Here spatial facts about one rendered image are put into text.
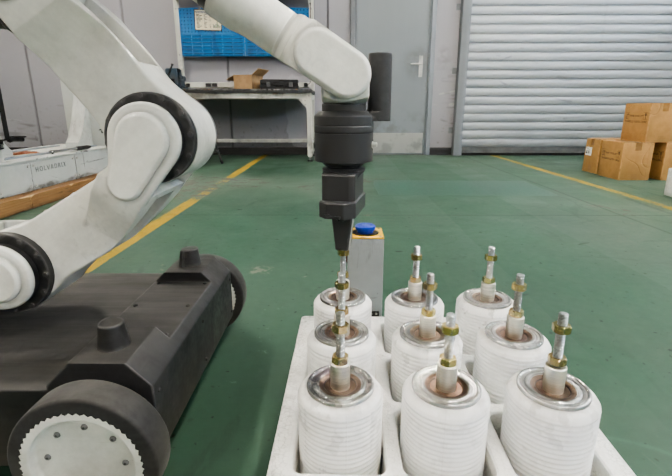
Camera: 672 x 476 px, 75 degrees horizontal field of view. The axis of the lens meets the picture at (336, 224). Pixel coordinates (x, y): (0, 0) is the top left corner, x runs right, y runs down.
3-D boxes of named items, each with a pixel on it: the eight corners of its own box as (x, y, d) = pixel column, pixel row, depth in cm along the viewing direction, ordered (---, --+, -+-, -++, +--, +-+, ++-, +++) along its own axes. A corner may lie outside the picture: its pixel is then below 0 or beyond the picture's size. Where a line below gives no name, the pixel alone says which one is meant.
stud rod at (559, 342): (555, 372, 48) (564, 310, 47) (561, 377, 48) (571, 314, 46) (547, 374, 48) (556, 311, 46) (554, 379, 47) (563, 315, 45)
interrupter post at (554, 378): (540, 394, 48) (544, 367, 47) (540, 382, 50) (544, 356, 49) (564, 400, 47) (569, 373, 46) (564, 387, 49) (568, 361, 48)
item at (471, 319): (442, 401, 74) (449, 303, 69) (457, 373, 82) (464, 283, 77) (501, 421, 69) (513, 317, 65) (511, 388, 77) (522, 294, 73)
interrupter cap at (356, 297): (312, 304, 70) (312, 300, 69) (329, 287, 76) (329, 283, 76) (357, 312, 67) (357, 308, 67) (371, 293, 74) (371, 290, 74)
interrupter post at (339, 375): (332, 380, 50) (331, 354, 49) (352, 382, 50) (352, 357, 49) (327, 392, 48) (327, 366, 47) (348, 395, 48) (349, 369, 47)
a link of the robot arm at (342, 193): (324, 201, 75) (324, 130, 72) (380, 204, 73) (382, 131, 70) (303, 218, 63) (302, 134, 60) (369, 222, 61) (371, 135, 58)
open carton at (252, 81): (238, 91, 515) (237, 71, 510) (269, 90, 506) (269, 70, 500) (226, 90, 487) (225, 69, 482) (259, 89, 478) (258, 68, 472)
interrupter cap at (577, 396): (513, 401, 47) (514, 396, 46) (517, 365, 53) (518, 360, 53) (594, 422, 44) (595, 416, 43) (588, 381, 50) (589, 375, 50)
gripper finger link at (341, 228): (332, 248, 69) (332, 210, 68) (352, 249, 69) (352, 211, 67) (330, 251, 68) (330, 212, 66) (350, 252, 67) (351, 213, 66)
